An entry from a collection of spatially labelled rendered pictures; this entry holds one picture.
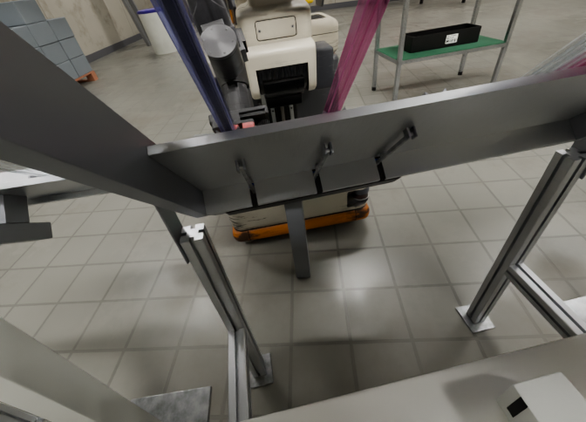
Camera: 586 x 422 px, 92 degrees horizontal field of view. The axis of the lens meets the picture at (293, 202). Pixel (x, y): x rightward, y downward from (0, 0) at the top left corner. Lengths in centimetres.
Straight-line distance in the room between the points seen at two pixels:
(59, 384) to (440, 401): 58
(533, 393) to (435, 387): 8
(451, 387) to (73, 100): 42
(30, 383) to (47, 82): 50
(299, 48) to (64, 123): 81
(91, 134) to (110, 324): 119
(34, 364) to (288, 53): 89
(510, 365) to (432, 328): 72
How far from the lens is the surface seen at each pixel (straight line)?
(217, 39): 51
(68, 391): 70
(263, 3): 100
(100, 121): 25
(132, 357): 125
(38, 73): 22
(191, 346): 117
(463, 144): 58
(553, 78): 43
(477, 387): 40
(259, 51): 95
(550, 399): 37
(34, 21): 500
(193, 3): 57
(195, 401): 108
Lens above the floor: 98
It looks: 40 degrees down
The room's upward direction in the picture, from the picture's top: 8 degrees counter-clockwise
